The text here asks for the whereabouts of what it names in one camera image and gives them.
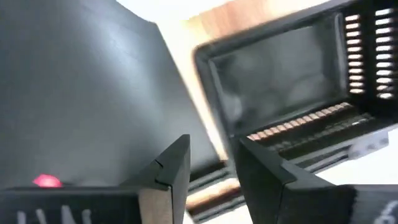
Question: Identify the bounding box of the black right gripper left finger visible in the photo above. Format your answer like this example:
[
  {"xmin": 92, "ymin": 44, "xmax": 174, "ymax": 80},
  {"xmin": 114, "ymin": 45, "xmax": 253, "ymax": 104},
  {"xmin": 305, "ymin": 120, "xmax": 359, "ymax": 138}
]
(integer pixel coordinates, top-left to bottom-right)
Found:
[{"xmin": 120, "ymin": 134, "xmax": 191, "ymax": 224}]

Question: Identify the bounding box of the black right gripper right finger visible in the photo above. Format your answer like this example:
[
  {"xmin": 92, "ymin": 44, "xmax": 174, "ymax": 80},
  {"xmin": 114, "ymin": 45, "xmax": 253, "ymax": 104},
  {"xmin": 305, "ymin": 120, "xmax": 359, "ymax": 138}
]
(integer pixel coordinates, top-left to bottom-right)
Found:
[{"xmin": 233, "ymin": 138, "xmax": 355, "ymax": 224}]

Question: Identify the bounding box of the black slotted plastic basket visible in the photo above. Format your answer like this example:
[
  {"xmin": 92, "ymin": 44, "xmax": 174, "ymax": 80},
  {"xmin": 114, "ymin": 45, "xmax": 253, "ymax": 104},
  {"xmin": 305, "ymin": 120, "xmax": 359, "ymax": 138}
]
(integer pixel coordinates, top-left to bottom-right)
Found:
[{"xmin": 192, "ymin": 0, "xmax": 398, "ymax": 175}]

